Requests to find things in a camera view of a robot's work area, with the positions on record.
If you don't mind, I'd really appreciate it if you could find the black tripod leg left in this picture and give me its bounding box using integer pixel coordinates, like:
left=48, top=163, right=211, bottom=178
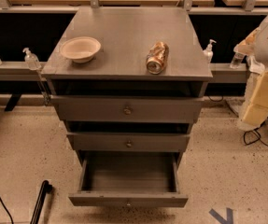
left=30, top=180, right=52, bottom=224

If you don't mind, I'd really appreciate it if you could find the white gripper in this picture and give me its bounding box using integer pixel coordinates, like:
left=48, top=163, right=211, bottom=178
left=233, top=27, right=268, bottom=127

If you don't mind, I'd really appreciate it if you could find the clear pump sanitizer bottle right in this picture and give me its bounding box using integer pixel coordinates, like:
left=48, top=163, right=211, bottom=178
left=203, top=39, right=216, bottom=63

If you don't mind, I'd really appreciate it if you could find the crushed orange soda can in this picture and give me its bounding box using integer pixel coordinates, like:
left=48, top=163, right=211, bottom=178
left=146, top=42, right=169, bottom=75

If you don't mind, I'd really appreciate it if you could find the beige paper bowl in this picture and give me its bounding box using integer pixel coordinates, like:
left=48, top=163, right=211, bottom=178
left=60, top=36, right=101, bottom=63

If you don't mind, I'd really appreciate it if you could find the grey top drawer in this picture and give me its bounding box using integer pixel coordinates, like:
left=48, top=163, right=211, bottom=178
left=51, top=96, right=202, bottom=123

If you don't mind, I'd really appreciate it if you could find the clear pump sanitizer bottle left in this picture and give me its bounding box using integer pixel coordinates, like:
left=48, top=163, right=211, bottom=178
left=22, top=48, right=41, bottom=71

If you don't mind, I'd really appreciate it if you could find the grey wooden drawer cabinet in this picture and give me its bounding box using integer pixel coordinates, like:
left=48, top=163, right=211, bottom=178
left=40, top=6, right=214, bottom=170

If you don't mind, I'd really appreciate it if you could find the clear plastic water bottle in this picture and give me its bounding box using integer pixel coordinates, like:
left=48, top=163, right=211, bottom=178
left=230, top=52, right=245, bottom=69

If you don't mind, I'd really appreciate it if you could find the white power strip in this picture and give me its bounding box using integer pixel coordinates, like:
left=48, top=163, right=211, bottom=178
left=226, top=99, right=243, bottom=116

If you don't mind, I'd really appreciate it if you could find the grey drawer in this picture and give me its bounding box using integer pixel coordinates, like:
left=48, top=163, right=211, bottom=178
left=51, top=96, right=202, bottom=123
left=67, top=133, right=190, bottom=152
left=69, top=151, right=188, bottom=207

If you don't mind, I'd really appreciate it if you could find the white crumpled cloth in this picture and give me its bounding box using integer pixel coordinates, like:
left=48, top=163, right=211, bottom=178
left=247, top=55, right=265, bottom=75

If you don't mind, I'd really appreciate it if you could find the clear pump sanitizer bottle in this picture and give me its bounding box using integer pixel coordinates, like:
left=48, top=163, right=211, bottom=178
left=203, top=39, right=216, bottom=63
left=22, top=48, right=41, bottom=71

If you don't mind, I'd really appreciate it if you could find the grey middle drawer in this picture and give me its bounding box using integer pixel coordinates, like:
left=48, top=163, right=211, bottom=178
left=67, top=133, right=190, bottom=152

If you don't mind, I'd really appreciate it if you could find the black cable on floor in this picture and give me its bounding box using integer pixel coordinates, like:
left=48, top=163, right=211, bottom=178
left=243, top=121, right=268, bottom=149

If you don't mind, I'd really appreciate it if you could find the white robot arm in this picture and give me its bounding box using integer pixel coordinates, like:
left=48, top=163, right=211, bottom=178
left=233, top=15, right=268, bottom=131

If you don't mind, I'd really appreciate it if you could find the grey bottom drawer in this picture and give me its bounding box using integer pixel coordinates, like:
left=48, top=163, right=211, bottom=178
left=69, top=151, right=188, bottom=207

